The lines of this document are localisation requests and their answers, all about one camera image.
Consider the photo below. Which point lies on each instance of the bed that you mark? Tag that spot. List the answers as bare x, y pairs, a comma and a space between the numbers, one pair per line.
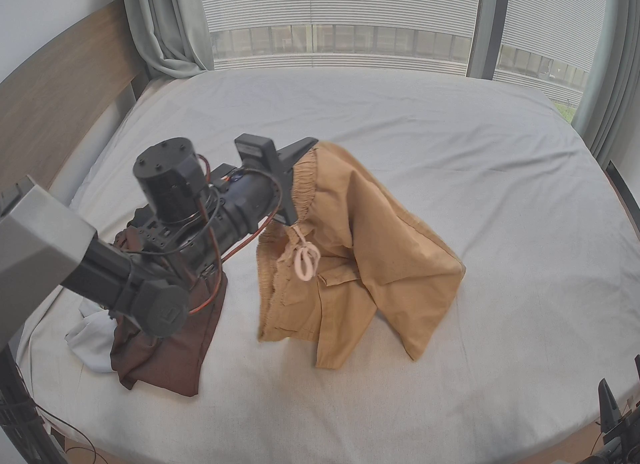
400, 152

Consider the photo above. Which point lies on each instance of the window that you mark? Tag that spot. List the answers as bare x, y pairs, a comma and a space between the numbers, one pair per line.
340, 1

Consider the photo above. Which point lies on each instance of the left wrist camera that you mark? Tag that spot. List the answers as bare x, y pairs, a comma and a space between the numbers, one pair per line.
252, 149

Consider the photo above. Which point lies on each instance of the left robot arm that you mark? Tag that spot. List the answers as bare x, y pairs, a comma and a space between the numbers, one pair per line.
40, 242

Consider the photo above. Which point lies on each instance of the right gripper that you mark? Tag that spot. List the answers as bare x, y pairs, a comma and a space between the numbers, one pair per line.
622, 444

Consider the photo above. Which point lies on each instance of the grey-green curtain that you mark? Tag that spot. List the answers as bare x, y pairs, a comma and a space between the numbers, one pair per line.
615, 76
165, 11

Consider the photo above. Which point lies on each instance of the white garment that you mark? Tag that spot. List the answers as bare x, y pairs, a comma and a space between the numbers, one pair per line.
90, 347

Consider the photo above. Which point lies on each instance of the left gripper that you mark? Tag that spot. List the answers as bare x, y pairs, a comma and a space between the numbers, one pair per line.
245, 207

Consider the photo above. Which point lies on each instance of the brown garment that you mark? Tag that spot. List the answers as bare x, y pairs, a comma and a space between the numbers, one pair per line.
165, 367

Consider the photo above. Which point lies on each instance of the tan shorts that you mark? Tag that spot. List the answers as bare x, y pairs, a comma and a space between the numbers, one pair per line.
360, 252

